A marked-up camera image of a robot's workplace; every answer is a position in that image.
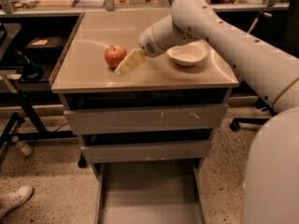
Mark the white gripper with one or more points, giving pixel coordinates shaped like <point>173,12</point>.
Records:
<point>146,45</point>

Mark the red apple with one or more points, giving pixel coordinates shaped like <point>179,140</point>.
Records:
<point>114,55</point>

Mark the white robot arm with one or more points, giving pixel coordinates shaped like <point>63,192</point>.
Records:
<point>271,185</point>

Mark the top grey drawer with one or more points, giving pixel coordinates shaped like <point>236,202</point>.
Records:
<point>145,119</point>

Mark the grey drawer cabinet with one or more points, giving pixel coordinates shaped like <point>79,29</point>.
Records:
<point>84,80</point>

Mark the middle grey drawer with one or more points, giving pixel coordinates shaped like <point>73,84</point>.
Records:
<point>147,151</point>

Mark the open bottom grey drawer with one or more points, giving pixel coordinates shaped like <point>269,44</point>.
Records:
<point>149,192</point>

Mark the black box on shelf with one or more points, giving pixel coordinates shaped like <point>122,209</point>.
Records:
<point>44,50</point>

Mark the black handheld device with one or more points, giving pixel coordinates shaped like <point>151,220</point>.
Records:
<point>30,72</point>

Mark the black office chair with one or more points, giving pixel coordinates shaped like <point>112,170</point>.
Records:
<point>262,106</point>

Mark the plastic water bottle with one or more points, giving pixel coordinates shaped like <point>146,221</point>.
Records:
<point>22,146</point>

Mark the white shoe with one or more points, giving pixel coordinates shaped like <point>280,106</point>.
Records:
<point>15,199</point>

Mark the black desk frame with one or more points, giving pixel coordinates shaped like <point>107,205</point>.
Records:
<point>16,120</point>

